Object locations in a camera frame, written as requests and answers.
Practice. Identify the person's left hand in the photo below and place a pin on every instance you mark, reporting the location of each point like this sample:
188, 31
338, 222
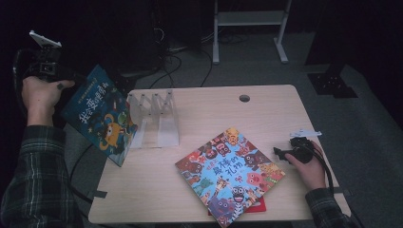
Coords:
39, 98

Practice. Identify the colourful animals picture book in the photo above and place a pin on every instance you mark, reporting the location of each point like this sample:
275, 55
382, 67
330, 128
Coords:
228, 174

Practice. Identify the person's right hand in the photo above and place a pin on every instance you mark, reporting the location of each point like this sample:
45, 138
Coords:
312, 172

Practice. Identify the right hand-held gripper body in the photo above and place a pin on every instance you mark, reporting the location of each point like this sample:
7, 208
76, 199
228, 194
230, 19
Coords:
302, 152

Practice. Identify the white metal stand frame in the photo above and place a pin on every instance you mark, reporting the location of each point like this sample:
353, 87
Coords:
250, 18

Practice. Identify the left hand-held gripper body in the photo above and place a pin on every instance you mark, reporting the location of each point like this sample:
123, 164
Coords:
47, 66

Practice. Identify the blue monster picture book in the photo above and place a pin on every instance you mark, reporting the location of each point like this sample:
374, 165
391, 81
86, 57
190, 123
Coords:
101, 117

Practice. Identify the black stand with square base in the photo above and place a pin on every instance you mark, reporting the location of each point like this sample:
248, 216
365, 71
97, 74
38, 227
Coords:
331, 84

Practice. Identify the grey tape strip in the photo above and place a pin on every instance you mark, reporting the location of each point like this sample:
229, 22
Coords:
343, 191
96, 194

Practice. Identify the red picture book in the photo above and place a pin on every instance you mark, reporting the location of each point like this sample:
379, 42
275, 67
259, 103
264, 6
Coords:
258, 205

